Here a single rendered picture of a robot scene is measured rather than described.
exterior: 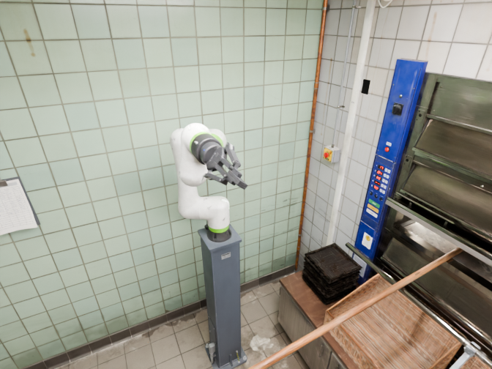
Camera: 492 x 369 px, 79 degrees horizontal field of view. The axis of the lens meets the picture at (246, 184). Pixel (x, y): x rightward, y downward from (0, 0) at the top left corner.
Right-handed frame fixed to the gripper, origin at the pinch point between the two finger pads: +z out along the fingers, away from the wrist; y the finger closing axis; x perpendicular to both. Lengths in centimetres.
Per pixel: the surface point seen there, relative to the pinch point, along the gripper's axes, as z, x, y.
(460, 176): -6, -113, -58
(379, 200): -44, -132, -30
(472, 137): -9, -102, -74
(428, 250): -7, -144, -21
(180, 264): -122, -92, 102
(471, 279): 16, -144, -21
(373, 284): -27, -163, 17
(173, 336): -104, -117, 158
